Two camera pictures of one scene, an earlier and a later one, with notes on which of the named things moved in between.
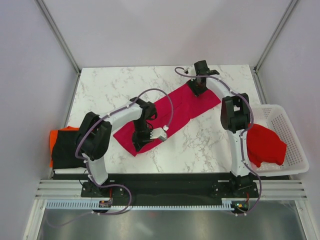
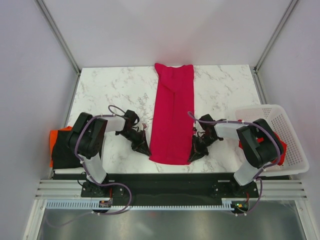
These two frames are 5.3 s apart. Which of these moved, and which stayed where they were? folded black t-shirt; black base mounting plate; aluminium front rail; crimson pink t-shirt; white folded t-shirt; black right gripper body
Moved: crimson pink t-shirt; black right gripper body
Stayed: folded black t-shirt; white folded t-shirt; aluminium front rail; black base mounting plate
